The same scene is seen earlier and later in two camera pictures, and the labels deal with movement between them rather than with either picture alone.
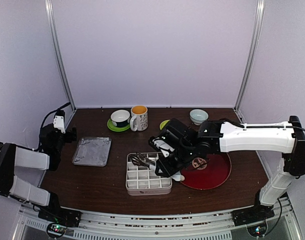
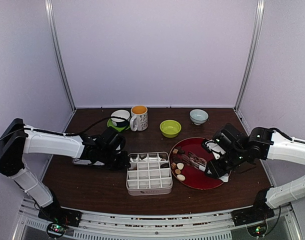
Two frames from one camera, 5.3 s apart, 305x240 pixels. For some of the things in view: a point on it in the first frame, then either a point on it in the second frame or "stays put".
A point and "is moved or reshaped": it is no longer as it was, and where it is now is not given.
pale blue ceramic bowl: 198,116 stays put
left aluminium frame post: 49,8 stays put
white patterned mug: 139,120 stays put
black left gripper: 71,137 → 123,164
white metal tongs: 138,158 is moved or reshaped
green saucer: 112,127 stays put
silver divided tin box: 142,181 stays put
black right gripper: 167,170 → 217,172
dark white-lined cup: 121,118 stays put
